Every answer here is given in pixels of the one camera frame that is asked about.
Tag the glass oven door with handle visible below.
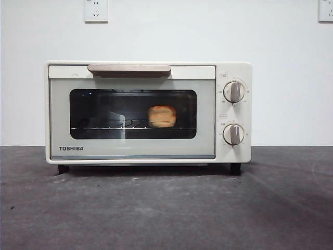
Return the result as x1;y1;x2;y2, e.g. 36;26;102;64
48;64;216;159

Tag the white wall socket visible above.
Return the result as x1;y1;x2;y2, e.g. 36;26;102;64
318;0;333;23
84;0;109;23

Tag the cream Toshiba toaster oven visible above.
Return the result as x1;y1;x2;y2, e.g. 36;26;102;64
44;61;252;176

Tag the metal wire oven rack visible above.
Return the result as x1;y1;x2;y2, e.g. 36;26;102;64
70;119;196;130

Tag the golden bread loaf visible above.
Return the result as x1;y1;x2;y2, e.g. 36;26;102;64
147;105;177;128

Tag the beige oven knob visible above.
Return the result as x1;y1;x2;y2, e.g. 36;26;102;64
223;123;245;145
223;81;246;103

